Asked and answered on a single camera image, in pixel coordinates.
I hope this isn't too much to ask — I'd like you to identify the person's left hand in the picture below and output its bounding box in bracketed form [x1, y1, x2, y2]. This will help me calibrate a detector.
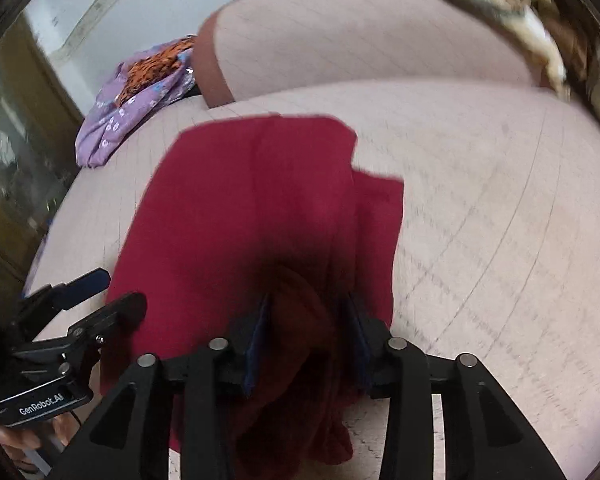
[0, 412, 78, 475]

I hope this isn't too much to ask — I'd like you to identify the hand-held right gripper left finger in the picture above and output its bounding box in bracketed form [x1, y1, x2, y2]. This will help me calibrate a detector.
[45, 292, 276, 480]

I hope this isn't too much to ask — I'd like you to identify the purple floral cloth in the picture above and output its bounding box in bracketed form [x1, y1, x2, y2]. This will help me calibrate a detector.
[75, 35, 202, 169]

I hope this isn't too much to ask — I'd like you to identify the pink checked bed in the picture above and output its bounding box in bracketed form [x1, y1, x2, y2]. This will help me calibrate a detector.
[22, 0, 600, 480]

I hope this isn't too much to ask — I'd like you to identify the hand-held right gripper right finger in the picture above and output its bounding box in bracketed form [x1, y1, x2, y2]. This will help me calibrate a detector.
[345, 292, 568, 480]

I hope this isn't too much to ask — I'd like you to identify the wooden cabinet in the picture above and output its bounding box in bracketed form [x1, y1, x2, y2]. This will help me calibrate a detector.
[0, 15, 86, 321]

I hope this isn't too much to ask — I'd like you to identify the tiger print fluffy blanket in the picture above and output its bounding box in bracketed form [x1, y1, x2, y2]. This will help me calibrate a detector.
[422, 0, 596, 102]

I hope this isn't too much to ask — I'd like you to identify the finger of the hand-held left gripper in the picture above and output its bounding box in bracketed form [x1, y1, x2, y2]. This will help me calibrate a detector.
[22, 267, 112, 321]
[67, 291, 149, 362]

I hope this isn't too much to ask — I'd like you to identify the dark red garment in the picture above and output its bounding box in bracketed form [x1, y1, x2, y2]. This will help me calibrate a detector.
[100, 114, 406, 466]

